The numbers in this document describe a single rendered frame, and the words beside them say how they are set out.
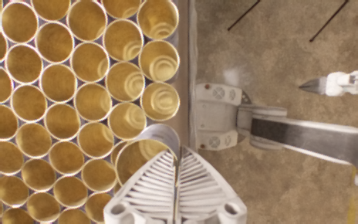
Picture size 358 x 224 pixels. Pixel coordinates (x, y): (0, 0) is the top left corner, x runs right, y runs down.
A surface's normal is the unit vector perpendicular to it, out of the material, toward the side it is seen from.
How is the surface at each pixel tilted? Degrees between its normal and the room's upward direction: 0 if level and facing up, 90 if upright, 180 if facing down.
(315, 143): 67
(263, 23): 0
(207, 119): 0
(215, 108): 0
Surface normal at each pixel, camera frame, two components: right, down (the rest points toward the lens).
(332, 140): -0.92, -0.03
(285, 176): -0.01, 0.07
